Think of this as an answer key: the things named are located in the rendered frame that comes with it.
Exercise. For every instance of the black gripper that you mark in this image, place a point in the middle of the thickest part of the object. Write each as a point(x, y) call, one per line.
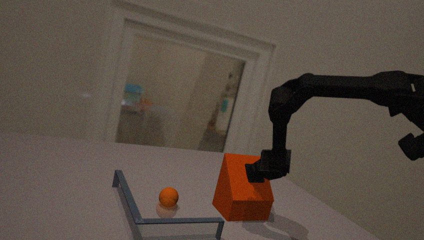
point(413, 147)

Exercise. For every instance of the grey l-shaped low wall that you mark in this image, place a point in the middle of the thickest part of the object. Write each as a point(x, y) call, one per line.
point(148, 221)

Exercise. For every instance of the orange-brown ball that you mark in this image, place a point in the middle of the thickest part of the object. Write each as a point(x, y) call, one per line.
point(169, 193)

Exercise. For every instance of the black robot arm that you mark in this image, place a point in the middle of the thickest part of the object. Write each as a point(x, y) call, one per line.
point(391, 89)

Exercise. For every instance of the translucent orange ball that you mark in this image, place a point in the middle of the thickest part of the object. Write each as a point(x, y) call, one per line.
point(166, 208)

